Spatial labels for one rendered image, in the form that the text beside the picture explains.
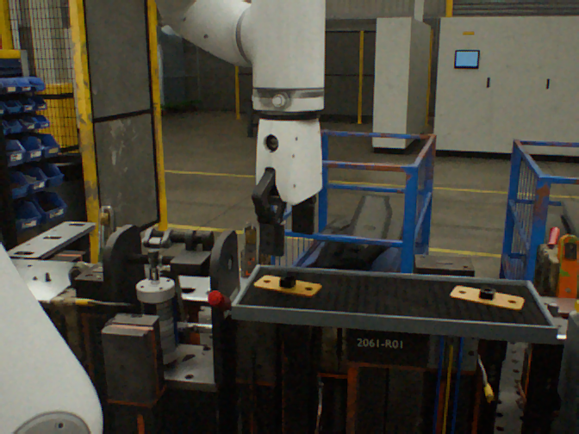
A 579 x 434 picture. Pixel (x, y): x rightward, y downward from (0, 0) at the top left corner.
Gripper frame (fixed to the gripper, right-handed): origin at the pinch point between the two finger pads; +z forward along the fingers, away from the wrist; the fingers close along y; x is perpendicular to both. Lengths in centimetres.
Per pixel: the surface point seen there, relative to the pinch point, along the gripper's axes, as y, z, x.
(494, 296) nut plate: 6.6, 6.3, -24.9
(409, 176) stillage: 201, 33, 30
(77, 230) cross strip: 46, 23, 84
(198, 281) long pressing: 29, 23, 34
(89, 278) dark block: -1.1, 11.1, 33.6
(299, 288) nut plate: -0.7, 6.6, -1.9
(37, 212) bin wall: 172, 68, 247
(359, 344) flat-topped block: -2.5, 11.5, -10.7
